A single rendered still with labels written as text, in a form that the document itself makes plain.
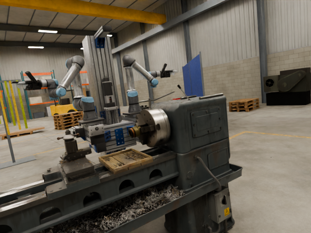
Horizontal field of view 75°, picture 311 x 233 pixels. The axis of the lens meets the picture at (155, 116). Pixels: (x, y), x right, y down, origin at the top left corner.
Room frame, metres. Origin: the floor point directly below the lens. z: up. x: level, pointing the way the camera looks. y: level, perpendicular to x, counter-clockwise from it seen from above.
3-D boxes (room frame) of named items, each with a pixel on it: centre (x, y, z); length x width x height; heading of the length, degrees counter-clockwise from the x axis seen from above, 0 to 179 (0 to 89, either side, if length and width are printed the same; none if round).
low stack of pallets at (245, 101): (8.97, -3.98, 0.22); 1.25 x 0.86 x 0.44; 130
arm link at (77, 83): (2.14, 0.76, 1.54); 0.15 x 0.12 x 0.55; 51
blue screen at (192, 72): (8.42, -1.63, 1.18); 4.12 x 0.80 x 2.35; 179
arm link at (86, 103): (2.06, 0.66, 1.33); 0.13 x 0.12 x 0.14; 51
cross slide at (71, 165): (1.34, 0.59, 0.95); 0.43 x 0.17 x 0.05; 30
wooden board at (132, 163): (1.50, 0.28, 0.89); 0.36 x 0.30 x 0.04; 30
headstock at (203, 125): (1.86, -0.30, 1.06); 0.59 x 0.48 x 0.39; 120
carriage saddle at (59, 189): (1.30, 0.62, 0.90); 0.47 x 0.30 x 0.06; 30
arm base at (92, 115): (2.05, 0.65, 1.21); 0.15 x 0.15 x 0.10
